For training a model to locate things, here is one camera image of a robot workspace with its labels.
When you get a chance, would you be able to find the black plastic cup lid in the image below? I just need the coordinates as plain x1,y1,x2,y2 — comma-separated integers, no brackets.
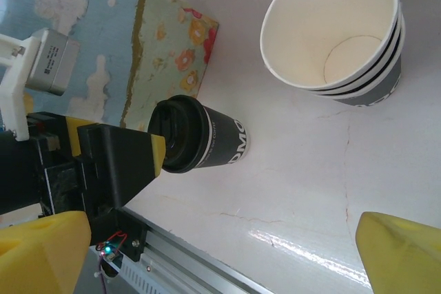
147,94,212,175

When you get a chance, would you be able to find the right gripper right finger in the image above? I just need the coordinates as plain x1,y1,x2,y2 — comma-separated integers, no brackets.
356,211,441,294

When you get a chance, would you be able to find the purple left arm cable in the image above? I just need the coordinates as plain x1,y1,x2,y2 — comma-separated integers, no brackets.
96,261,110,294

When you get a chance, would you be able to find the printed paper gift bag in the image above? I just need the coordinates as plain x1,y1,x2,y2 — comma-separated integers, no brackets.
0,0,221,129

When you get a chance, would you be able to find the white slotted cable duct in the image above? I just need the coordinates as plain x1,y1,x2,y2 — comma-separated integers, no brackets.
115,255,228,294

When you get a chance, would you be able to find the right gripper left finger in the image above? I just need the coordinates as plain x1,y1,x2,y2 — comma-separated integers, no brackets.
0,210,92,294

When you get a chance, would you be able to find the white paper coffee cup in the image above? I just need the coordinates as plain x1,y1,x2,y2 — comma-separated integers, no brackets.
260,0,401,91

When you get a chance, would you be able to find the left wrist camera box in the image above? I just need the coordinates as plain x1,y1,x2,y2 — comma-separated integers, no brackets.
0,28,83,143

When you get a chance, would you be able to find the aluminium front rail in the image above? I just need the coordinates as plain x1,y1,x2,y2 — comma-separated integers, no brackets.
139,220,383,294

